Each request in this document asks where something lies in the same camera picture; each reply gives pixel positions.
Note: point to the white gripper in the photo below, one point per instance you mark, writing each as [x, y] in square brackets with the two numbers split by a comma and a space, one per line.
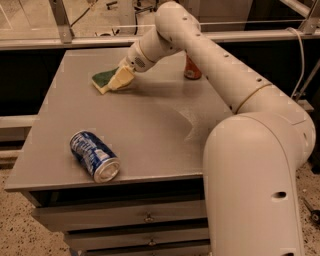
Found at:
[136, 61]

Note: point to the green and yellow sponge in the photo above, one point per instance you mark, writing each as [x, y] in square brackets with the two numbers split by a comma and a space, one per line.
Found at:
[105, 81]

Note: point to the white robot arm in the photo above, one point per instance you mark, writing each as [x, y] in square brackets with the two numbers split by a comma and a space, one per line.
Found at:
[250, 158]

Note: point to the red coke can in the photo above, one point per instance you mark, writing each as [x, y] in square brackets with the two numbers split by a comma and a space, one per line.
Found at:
[191, 71]

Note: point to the blue pepsi can lying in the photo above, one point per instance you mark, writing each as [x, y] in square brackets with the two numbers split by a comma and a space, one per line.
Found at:
[97, 158]

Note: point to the grey drawer cabinet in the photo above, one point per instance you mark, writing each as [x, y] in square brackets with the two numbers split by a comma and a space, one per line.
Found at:
[120, 173]

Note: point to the top grey drawer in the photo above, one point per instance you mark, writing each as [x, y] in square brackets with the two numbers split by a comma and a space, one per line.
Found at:
[116, 214]

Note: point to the grey drawer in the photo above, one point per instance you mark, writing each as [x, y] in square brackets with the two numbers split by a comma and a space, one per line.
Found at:
[164, 250]
[103, 241]
[116, 214]

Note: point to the middle grey drawer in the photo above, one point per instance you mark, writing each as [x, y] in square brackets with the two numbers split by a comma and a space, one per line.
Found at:
[103, 241]

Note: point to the bottom grey drawer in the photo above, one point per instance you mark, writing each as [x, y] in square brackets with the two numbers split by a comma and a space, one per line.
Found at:
[164, 250]

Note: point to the black tool on floor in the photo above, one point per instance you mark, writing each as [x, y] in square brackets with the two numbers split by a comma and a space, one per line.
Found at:
[315, 214]

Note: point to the metal railing frame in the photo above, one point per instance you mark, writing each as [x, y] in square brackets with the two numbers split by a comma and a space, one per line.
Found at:
[35, 24]

